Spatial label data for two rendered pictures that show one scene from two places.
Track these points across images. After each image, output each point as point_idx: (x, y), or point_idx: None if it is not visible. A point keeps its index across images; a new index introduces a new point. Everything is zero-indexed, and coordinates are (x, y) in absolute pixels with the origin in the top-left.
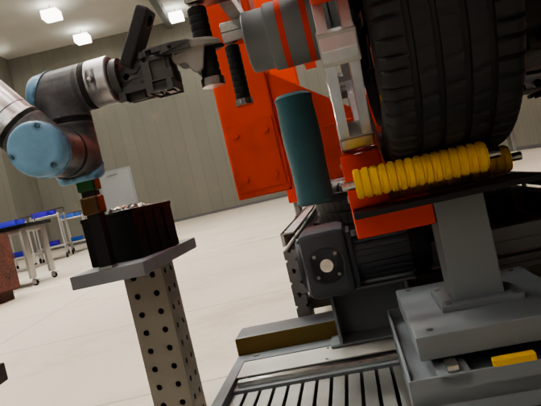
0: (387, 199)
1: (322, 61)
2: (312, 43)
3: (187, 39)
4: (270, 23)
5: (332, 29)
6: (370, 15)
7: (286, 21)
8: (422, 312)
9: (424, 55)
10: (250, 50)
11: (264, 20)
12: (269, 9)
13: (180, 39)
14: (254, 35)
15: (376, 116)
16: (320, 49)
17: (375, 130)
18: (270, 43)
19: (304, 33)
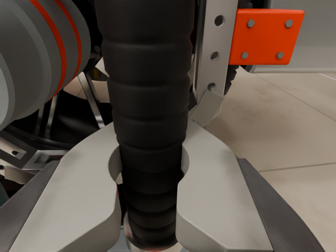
0: (119, 195)
1: (211, 119)
2: (75, 75)
3: (245, 160)
4: (50, 42)
5: (211, 86)
6: (232, 78)
7: (65, 41)
8: (125, 240)
9: None
10: (19, 102)
11: (38, 32)
12: (25, 2)
13: (263, 177)
14: (26, 65)
15: (32, 132)
16: (217, 109)
17: (34, 146)
18: (51, 82)
19: (77, 63)
